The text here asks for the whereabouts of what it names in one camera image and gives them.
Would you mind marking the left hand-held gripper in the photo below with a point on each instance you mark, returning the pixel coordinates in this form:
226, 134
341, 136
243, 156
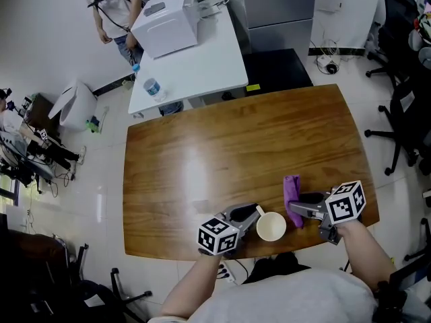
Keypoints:
217, 237

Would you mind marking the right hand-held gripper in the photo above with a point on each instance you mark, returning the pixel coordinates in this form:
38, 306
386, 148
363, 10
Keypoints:
345, 204

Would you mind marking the purple cloth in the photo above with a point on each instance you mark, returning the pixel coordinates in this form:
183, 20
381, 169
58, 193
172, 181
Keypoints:
291, 187

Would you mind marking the cream ceramic mug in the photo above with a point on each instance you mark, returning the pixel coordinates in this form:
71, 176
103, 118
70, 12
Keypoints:
271, 227

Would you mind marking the person's left forearm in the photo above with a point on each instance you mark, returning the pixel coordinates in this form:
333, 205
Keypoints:
192, 288

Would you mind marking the person's right forearm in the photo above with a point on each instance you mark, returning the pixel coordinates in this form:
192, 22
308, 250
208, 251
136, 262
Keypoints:
367, 254

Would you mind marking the person's black trousers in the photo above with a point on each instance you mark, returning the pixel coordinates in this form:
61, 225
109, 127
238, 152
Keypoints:
279, 264

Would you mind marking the person's grey shirt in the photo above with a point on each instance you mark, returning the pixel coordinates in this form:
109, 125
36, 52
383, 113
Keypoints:
276, 301

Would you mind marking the black office chair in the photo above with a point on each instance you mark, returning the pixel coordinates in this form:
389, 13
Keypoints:
421, 244
101, 298
404, 119
397, 19

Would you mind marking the yellow-green label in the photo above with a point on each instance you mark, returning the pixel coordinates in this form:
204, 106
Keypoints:
253, 87

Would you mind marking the black low platform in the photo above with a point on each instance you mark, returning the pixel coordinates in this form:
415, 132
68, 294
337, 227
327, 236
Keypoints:
276, 72

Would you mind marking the white floor power strip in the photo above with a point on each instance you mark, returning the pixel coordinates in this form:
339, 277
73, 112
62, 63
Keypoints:
325, 62

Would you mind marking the white table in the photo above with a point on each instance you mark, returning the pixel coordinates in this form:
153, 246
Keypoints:
202, 69

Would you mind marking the clear water bottle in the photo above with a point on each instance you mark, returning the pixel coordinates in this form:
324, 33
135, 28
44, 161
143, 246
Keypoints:
154, 89

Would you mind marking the green floor item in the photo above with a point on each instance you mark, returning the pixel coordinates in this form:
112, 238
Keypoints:
92, 126

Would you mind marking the blue-capped bottle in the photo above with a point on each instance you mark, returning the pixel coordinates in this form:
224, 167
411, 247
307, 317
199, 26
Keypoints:
135, 69

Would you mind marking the white microwave oven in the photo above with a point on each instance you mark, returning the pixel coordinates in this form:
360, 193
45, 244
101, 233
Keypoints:
165, 32

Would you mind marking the grey refrigerator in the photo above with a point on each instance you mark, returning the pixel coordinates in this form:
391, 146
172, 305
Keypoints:
279, 5

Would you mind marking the dark wooden desk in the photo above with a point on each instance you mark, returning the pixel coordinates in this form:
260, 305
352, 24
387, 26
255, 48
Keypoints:
30, 268

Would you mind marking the brown small cabinet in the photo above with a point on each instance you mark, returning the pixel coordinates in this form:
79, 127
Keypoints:
40, 109

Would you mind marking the white wall box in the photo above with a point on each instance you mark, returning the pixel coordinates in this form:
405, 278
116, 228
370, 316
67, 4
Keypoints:
329, 2

